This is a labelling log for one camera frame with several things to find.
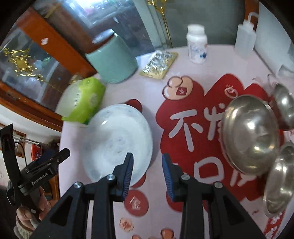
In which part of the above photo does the translucent squeeze bottle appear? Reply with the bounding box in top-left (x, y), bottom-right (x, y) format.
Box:
top-left (234, 12), bottom-right (259, 59)

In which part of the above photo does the white sterilizer appliance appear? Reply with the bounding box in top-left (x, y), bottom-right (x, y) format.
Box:
top-left (255, 3), bottom-right (293, 78)

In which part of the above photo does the person's left hand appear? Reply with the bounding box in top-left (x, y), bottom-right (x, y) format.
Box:
top-left (13, 186), bottom-right (52, 231)

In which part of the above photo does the white pill bottle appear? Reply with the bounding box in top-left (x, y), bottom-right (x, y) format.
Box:
top-left (186, 24), bottom-right (208, 64)

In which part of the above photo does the large steel bowl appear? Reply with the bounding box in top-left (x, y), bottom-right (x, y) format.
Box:
top-left (263, 141), bottom-right (293, 218)

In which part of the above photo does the steel bowl pink outside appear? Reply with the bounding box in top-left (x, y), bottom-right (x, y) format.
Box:
top-left (220, 95), bottom-right (280, 176)

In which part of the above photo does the foil blister pack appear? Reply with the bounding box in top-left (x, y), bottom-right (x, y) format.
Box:
top-left (139, 50), bottom-right (178, 80)

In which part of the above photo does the green tissue pack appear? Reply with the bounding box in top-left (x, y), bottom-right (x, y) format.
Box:
top-left (55, 77), bottom-right (106, 125)

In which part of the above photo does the wooden glass cabinet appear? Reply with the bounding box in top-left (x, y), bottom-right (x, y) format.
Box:
top-left (1, 1), bottom-right (160, 131)

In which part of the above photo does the white marble plate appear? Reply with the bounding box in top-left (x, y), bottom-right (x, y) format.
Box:
top-left (80, 104), bottom-right (153, 186)

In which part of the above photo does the small steel bowl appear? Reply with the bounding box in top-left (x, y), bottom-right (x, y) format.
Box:
top-left (269, 83), bottom-right (294, 131)

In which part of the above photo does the mint green canister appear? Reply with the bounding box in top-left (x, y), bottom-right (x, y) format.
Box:
top-left (85, 29), bottom-right (138, 84)

